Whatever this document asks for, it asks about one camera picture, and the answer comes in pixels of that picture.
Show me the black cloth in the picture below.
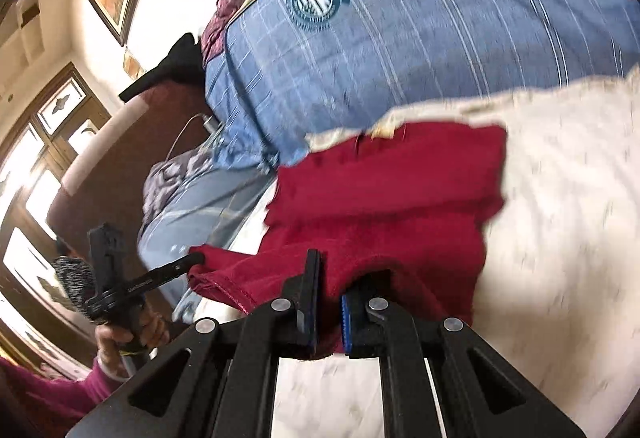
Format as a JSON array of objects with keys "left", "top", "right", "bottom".
[{"left": 118, "top": 32, "right": 208, "bottom": 103}]

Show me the red fleece garment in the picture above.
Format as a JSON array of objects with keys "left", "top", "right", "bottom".
[{"left": 187, "top": 121, "right": 508, "bottom": 361}]

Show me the person's left hand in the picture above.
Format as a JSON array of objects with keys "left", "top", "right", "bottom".
[{"left": 94, "top": 305, "right": 172, "bottom": 381}]

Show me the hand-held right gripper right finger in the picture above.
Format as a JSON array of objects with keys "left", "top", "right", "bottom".
[{"left": 340, "top": 271, "right": 588, "bottom": 438}]

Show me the white charging cable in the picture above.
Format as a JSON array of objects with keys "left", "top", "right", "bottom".
[{"left": 167, "top": 113, "right": 223, "bottom": 160}]

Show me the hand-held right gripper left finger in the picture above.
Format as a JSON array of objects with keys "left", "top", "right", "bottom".
[{"left": 67, "top": 248, "right": 321, "bottom": 438}]

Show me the grey speckled object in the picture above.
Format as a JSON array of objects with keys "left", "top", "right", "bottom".
[{"left": 52, "top": 255, "right": 97, "bottom": 320}]

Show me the wooden door with glass panes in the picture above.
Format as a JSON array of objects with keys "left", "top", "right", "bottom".
[{"left": 0, "top": 61, "right": 113, "bottom": 379}]

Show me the person's left forearm magenta sleeve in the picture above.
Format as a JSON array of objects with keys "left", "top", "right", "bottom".
[{"left": 0, "top": 353, "right": 126, "bottom": 438}]

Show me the brown bed headboard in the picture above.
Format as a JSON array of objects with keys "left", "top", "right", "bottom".
[{"left": 46, "top": 81, "right": 216, "bottom": 269}]

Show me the maroon patterned cloth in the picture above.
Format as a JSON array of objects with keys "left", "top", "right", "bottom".
[{"left": 200, "top": 0, "right": 249, "bottom": 69}]

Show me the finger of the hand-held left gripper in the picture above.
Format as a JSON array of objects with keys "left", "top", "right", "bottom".
[{"left": 127, "top": 252, "right": 206, "bottom": 293}]

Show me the blue plaid quilt with emblem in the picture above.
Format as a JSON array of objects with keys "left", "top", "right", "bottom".
[{"left": 202, "top": 0, "right": 640, "bottom": 174}]

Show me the grey-brown floral blanket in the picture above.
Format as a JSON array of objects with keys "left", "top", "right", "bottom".
[{"left": 142, "top": 148, "right": 236, "bottom": 224}]

